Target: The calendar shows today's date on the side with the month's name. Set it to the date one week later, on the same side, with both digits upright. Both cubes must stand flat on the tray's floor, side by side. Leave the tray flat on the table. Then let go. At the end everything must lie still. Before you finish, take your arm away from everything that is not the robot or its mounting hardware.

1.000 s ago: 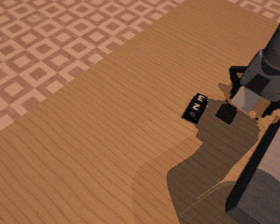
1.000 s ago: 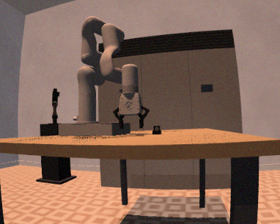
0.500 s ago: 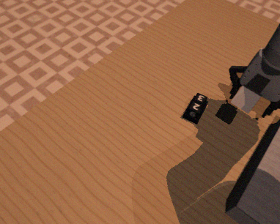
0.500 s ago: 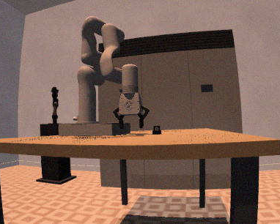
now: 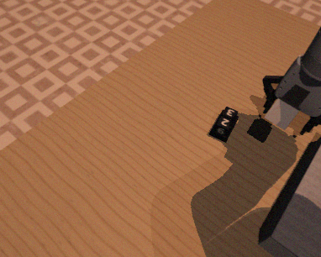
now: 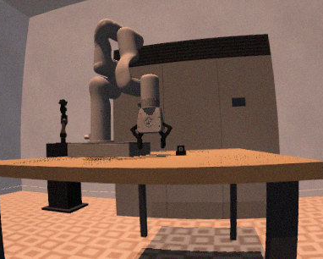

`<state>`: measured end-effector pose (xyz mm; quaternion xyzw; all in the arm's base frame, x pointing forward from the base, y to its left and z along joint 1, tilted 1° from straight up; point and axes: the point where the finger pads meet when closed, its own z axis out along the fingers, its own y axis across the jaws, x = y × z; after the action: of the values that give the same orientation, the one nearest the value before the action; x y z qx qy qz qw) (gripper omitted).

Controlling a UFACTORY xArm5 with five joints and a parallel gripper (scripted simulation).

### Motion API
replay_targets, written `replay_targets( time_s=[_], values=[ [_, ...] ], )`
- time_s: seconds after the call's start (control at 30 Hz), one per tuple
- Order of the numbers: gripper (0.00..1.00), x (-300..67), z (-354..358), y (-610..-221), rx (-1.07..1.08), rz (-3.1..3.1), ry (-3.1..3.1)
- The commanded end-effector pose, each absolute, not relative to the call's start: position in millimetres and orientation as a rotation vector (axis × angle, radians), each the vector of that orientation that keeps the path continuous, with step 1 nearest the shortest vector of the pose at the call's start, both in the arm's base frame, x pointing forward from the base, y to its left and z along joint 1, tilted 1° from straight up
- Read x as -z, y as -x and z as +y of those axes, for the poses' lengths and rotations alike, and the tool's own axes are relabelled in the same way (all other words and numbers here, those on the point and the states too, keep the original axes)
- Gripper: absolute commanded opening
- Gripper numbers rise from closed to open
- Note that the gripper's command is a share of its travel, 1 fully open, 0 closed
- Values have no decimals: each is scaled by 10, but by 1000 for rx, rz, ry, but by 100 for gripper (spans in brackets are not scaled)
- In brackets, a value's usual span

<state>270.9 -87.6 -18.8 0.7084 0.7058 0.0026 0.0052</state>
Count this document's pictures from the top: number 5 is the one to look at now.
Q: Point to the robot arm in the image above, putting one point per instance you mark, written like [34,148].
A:
[284,110]

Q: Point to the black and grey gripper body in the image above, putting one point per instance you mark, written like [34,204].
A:
[297,74]

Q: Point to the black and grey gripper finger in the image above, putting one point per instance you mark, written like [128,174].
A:
[315,121]
[269,91]

